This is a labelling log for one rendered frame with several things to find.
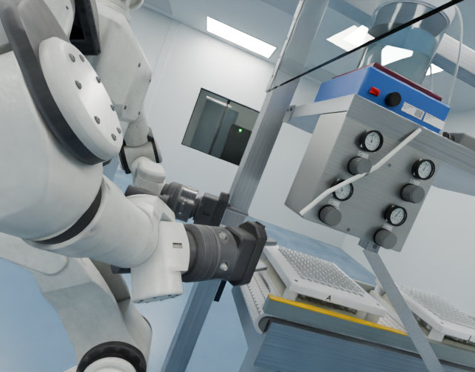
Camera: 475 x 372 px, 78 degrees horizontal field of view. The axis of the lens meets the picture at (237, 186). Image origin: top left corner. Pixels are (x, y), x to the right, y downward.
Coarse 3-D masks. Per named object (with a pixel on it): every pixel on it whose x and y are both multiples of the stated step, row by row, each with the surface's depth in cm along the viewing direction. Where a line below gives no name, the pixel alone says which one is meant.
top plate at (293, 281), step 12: (264, 252) 78; (276, 252) 76; (300, 252) 86; (276, 264) 69; (288, 264) 70; (288, 276) 62; (348, 276) 80; (288, 288) 60; (300, 288) 60; (312, 288) 61; (324, 288) 64; (336, 300) 62; (348, 300) 63; (360, 300) 64; (372, 300) 68; (372, 312) 65; (384, 312) 65
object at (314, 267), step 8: (296, 256) 77; (304, 256) 80; (304, 264) 72; (312, 264) 74; (320, 264) 77; (328, 264) 81; (304, 272) 68; (312, 272) 68; (320, 272) 71; (328, 272) 73; (336, 272) 76; (320, 280) 67; (336, 280) 70; (344, 280) 72
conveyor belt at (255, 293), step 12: (252, 276) 74; (240, 288) 73; (252, 288) 69; (264, 288) 70; (252, 300) 64; (264, 300) 64; (252, 312) 62; (384, 324) 76; (396, 324) 79; (348, 336) 64; (444, 360) 70
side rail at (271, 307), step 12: (264, 312) 57; (276, 312) 58; (288, 312) 58; (300, 312) 59; (312, 312) 59; (312, 324) 60; (324, 324) 60; (336, 324) 61; (348, 324) 61; (360, 324) 62; (360, 336) 62; (372, 336) 63; (384, 336) 64; (396, 336) 64; (408, 336) 65; (408, 348) 66; (432, 348) 67; (444, 348) 67; (456, 348) 68; (456, 360) 69; (468, 360) 70
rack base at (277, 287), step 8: (264, 272) 74; (272, 272) 74; (272, 280) 69; (280, 280) 71; (272, 288) 67; (280, 288) 67; (280, 296) 62; (312, 304) 65; (320, 304) 66; (336, 312) 65; (344, 312) 67; (360, 312) 71
